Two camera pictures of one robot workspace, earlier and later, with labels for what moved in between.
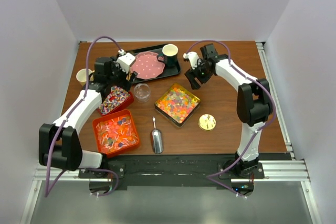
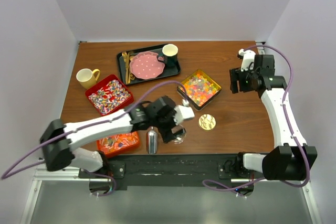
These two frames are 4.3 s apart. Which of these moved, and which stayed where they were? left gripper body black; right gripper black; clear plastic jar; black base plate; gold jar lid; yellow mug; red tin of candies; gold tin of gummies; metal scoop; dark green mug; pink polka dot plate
Moved: clear plastic jar; metal scoop; right gripper black; gold tin of gummies; left gripper body black
Stayed: yellow mug; gold jar lid; black base plate; pink polka dot plate; dark green mug; red tin of candies
